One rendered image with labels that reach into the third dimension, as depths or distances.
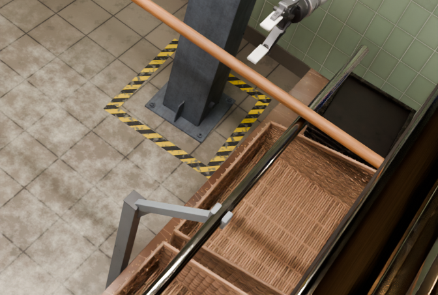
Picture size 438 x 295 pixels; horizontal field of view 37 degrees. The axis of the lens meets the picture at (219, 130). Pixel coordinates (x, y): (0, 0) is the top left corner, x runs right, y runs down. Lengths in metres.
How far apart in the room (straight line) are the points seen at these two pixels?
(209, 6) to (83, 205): 0.96
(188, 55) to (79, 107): 0.59
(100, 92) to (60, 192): 0.56
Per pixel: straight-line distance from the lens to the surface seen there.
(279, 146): 1.58
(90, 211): 2.72
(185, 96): 2.91
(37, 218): 2.71
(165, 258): 1.93
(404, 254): 1.19
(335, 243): 1.17
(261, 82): 1.64
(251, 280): 1.84
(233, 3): 2.43
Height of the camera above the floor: 2.41
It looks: 53 degrees down
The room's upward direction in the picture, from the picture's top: 21 degrees clockwise
